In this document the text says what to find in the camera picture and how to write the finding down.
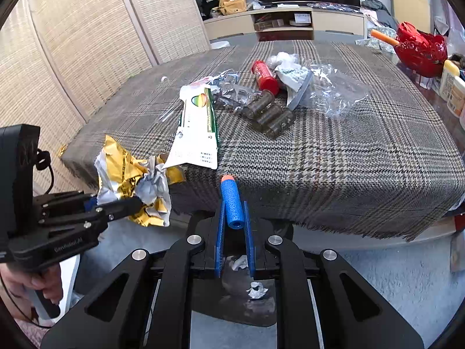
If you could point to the crumpled white tissue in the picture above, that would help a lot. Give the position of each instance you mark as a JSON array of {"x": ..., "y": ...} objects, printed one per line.
[
  {"x": 257, "y": 291},
  {"x": 237, "y": 263}
]

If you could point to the black waste bin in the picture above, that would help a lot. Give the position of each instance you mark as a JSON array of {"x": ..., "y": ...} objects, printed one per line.
[{"x": 232, "y": 311}]

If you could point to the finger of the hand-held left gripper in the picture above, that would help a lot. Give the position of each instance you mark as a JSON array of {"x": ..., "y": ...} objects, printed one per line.
[
  {"x": 123, "y": 205},
  {"x": 61, "y": 201}
]

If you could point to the clear plastic bag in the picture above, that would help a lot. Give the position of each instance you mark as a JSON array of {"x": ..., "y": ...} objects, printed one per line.
[{"x": 334, "y": 94}]

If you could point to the grey plaid cloth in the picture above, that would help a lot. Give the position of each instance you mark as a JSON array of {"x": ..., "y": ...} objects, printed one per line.
[{"x": 327, "y": 174}]

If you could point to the brown cardboard box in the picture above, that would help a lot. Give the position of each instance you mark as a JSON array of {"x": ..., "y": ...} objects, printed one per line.
[{"x": 268, "y": 25}]

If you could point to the white cotton wad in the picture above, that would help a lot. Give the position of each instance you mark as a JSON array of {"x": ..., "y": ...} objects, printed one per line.
[{"x": 283, "y": 59}]

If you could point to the blue foam dart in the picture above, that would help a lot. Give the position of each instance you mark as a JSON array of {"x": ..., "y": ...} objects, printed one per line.
[{"x": 231, "y": 203}]

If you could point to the cream lotion bottle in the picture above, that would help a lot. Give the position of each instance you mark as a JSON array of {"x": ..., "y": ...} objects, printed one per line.
[{"x": 452, "y": 87}]

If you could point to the yellow foil wrapper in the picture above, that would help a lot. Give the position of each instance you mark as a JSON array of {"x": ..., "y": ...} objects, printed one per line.
[{"x": 116, "y": 167}]

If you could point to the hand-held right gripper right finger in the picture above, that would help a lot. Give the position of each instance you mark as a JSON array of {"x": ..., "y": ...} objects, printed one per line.
[{"x": 250, "y": 243}]

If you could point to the beige television cabinet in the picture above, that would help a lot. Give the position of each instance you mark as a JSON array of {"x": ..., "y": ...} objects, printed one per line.
[{"x": 334, "y": 21}]

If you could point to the person's left hand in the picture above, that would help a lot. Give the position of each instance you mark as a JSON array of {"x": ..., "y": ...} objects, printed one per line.
[{"x": 40, "y": 280}]

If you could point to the grey clothes pile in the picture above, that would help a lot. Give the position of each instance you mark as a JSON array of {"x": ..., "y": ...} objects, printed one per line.
[{"x": 376, "y": 9}]

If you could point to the floral patterned cloth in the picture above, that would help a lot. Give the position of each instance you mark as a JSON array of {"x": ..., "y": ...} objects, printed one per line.
[{"x": 377, "y": 43}]

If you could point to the clear plastic blister tray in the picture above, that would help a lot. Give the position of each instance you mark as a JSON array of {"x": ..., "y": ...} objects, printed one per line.
[{"x": 232, "y": 92}]

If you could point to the red cylinder tube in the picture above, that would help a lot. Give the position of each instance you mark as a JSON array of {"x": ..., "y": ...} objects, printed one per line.
[{"x": 264, "y": 78}]

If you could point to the orange foam stick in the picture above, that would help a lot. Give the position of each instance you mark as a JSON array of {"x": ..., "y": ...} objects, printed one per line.
[{"x": 384, "y": 37}]

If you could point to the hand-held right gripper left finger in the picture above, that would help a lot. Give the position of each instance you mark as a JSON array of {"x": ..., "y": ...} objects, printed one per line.
[{"x": 219, "y": 236}]

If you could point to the white printed zip pouch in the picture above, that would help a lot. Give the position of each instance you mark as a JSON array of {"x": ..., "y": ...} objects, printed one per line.
[{"x": 290, "y": 78}]

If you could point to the white green paper packet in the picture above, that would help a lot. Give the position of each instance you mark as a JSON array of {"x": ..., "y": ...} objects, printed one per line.
[{"x": 196, "y": 131}]

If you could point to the yellow backpack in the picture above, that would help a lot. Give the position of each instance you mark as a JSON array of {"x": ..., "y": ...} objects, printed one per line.
[{"x": 234, "y": 2}]

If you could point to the white box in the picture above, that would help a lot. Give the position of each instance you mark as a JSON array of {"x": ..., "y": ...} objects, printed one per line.
[{"x": 302, "y": 19}]

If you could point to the red openwork basket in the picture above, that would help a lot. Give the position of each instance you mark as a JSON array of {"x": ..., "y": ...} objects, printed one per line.
[{"x": 421, "y": 52}]

